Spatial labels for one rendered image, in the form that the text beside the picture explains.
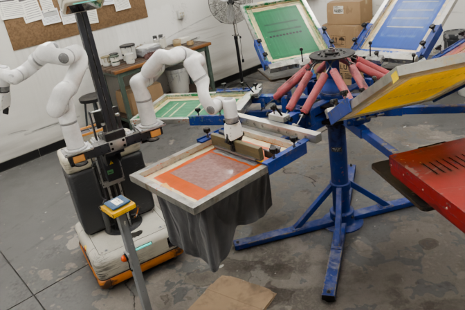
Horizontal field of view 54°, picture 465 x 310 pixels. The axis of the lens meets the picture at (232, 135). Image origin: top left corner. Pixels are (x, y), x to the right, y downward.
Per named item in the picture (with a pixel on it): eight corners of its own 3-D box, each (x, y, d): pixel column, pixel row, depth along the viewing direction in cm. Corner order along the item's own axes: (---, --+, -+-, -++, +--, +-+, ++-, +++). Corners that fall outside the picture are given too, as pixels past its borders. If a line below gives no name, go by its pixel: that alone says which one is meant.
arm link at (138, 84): (131, 103, 265) (124, 77, 259) (143, 95, 276) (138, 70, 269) (145, 103, 261) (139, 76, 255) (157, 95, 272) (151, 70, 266)
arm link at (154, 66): (158, 41, 239) (175, 33, 255) (122, 84, 260) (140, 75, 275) (176, 61, 240) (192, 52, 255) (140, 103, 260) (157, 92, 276)
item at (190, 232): (214, 275, 232) (200, 203, 216) (166, 242, 265) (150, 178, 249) (219, 272, 234) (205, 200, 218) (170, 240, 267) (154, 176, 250)
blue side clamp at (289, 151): (270, 175, 234) (268, 162, 231) (263, 172, 237) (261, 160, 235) (307, 153, 251) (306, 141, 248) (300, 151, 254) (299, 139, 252)
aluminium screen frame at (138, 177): (194, 215, 206) (193, 208, 205) (130, 180, 249) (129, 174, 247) (306, 150, 251) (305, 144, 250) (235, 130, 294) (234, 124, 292)
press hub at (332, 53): (349, 243, 321) (338, 57, 270) (306, 225, 350) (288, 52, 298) (379, 218, 344) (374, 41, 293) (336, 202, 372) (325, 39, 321)
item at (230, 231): (217, 271, 233) (203, 201, 217) (213, 268, 236) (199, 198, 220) (278, 229, 260) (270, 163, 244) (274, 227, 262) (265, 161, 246)
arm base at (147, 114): (134, 124, 278) (128, 99, 272) (153, 117, 283) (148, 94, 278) (142, 130, 265) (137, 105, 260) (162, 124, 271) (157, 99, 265)
